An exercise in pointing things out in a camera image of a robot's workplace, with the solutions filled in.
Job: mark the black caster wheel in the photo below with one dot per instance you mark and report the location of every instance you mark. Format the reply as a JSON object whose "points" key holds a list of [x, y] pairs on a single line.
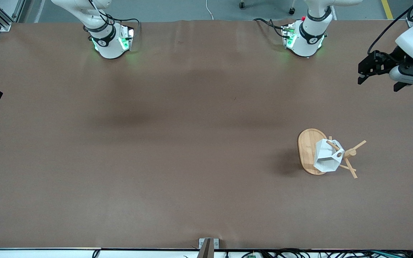
{"points": [[242, 4], [292, 11]]}

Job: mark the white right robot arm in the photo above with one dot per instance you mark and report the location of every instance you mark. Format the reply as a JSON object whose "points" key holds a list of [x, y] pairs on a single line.
{"points": [[108, 46]]}

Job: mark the brown table cover sheet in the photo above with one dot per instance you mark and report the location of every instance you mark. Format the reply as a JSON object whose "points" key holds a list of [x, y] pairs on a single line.
{"points": [[206, 179]]}

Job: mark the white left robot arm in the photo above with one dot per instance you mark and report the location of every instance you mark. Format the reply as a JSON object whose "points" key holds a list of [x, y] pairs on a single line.
{"points": [[308, 39]]}

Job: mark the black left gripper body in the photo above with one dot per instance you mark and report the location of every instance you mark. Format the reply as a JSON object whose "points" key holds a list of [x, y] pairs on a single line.
{"points": [[389, 61]]}

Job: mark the grey metal camera bracket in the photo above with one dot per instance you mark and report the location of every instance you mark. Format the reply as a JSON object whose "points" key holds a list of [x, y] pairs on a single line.
{"points": [[208, 247]]}

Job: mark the wooden cup rack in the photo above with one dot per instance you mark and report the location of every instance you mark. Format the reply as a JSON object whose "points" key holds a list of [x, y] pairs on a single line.
{"points": [[307, 150]]}

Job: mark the white faceted cup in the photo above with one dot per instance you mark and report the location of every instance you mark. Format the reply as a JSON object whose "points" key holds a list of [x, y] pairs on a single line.
{"points": [[326, 161]]}

